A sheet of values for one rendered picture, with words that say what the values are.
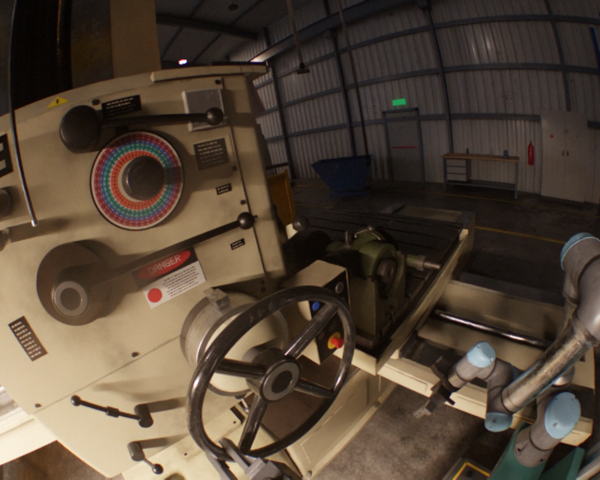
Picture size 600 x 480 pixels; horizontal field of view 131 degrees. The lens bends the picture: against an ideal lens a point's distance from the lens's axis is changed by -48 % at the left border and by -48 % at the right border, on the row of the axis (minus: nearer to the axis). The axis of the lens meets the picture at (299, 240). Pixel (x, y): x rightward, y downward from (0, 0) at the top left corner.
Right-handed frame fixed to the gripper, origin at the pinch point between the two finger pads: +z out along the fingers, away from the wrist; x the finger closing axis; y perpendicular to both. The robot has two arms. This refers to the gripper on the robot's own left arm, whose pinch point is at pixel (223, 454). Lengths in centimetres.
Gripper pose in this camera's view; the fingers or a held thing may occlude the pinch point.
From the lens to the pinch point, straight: 51.4
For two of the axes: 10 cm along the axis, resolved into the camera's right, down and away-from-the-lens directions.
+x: -6.2, 6.5, -4.4
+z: -6.8, -1.6, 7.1
